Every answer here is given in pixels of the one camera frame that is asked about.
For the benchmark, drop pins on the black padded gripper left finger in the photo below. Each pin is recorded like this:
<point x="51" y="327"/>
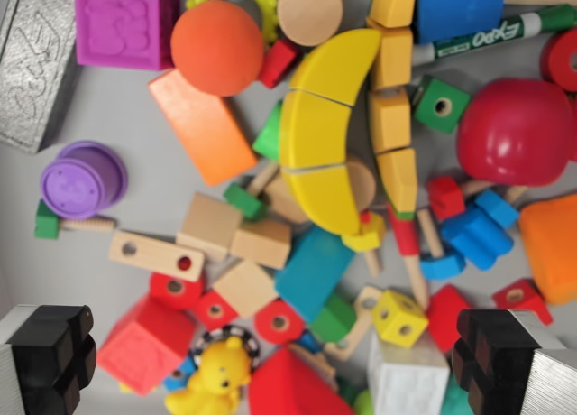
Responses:
<point x="40" y="356"/>

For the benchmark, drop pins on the black padded gripper right finger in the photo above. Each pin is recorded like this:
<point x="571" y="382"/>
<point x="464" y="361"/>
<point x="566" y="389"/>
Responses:
<point x="505" y="361"/>

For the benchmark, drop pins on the purple plastic cup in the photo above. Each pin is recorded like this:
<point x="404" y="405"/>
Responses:
<point x="81" y="182"/>

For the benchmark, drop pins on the teal toy piece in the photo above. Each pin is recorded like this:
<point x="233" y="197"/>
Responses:
<point x="455" y="401"/>

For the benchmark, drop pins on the red piece with hole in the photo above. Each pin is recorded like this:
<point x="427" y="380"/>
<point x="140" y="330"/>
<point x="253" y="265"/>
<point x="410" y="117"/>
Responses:
<point x="518" y="295"/>

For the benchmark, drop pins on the white block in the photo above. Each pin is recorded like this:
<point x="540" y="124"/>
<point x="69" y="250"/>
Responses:
<point x="405" y="379"/>

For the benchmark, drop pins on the red embossed cube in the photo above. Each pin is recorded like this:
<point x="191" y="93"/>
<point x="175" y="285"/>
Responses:
<point x="142" y="347"/>

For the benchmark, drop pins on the yellow cube with holes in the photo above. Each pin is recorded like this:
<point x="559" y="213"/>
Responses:
<point x="399" y="318"/>

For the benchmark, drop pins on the wide orange block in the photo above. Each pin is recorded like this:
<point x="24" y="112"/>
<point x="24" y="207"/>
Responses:
<point x="552" y="248"/>

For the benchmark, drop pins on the blue wooden block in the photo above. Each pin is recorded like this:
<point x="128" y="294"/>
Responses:
<point x="482" y="232"/>

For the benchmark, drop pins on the green-headed wooden bolt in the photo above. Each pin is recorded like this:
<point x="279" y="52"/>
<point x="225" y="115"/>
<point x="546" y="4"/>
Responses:
<point x="243" y="200"/>
<point x="47" y="223"/>

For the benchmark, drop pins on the small blue piece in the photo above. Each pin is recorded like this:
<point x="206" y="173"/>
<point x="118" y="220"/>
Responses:
<point x="178" y="374"/>

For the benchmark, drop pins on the plain wooden dowel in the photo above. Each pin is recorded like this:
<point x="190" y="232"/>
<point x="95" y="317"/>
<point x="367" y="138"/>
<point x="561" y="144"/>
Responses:
<point x="430" y="232"/>

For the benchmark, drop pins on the green toy piece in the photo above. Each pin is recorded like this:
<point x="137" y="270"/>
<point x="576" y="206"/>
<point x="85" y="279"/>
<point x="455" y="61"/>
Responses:
<point x="360" y="401"/>

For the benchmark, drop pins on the wooden bar with holes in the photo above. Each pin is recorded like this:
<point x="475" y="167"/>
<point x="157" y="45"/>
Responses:
<point x="153" y="255"/>
<point x="356" y="338"/>

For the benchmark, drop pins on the red wooden toy screwdriver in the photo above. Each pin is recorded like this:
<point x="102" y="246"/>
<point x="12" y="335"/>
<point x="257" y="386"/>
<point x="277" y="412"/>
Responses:
<point x="405" y="239"/>

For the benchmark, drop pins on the red-headed wooden bolt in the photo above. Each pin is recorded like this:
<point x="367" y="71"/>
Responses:
<point x="446" y="198"/>

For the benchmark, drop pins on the green wooden block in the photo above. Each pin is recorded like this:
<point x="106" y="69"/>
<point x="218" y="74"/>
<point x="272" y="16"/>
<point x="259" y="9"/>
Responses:
<point x="268" y="135"/>
<point x="333" y="320"/>

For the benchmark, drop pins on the yellow toy bear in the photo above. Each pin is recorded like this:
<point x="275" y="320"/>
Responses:
<point x="216" y="383"/>

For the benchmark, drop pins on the red cube with hole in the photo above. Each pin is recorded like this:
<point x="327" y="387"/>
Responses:
<point x="215" y="309"/>

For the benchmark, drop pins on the yellow-headed wooden bolt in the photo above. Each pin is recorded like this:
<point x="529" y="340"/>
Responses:
<point x="365" y="234"/>

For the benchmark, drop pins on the teal rectangular block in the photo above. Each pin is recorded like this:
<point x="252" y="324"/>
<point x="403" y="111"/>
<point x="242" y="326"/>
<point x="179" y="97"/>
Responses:
<point x="313" y="273"/>

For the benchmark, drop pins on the plain wooden cube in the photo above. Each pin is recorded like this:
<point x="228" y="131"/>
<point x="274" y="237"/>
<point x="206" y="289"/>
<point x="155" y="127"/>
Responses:
<point x="261" y="243"/>
<point x="209" y="221"/>
<point x="245" y="288"/>

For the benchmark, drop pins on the large red block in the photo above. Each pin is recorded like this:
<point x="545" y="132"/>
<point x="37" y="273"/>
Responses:
<point x="288" y="388"/>

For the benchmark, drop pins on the natural wood cylinder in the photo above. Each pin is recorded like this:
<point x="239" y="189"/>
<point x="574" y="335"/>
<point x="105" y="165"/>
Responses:
<point x="363" y="182"/>

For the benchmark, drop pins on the dark red toy apple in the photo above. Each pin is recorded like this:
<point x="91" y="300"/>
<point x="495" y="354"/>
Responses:
<point x="514" y="133"/>

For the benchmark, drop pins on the green cube with hole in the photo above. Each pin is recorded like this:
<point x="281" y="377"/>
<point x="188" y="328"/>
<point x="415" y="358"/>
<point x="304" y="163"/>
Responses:
<point x="442" y="106"/>

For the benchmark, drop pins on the orange-yellow segmented wooden vegetable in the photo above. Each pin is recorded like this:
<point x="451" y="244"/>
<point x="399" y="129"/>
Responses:
<point x="392" y="117"/>

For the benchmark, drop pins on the long orange rectangular block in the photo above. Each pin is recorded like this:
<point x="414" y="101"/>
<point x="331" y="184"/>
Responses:
<point x="203" y="126"/>

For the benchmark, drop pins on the yellow sliced wooden banana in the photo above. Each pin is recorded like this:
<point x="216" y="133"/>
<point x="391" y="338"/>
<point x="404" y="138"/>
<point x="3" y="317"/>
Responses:
<point x="315" y="140"/>

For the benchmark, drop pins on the grey foam block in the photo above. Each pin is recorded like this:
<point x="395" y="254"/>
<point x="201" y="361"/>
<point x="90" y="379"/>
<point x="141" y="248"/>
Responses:
<point x="31" y="63"/>

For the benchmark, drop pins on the green Expo marker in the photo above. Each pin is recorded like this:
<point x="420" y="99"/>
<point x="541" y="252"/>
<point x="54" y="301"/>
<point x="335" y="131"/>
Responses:
<point x="487" y="34"/>

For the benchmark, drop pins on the purple embossed cube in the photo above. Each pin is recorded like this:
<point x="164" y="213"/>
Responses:
<point x="119" y="24"/>

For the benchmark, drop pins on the blue cylinder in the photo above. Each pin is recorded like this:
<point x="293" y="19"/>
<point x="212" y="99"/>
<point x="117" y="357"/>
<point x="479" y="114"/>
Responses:
<point x="457" y="11"/>

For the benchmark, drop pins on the orange ball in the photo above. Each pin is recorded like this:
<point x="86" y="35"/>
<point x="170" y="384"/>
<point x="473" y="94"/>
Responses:
<point x="216" y="47"/>

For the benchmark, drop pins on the small red wooden block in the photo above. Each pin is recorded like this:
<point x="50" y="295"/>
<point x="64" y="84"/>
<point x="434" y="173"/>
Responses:
<point x="279" y="63"/>

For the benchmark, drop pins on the round natural wood disc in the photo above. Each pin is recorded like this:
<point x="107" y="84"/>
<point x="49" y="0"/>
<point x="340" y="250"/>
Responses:
<point x="308" y="11"/>

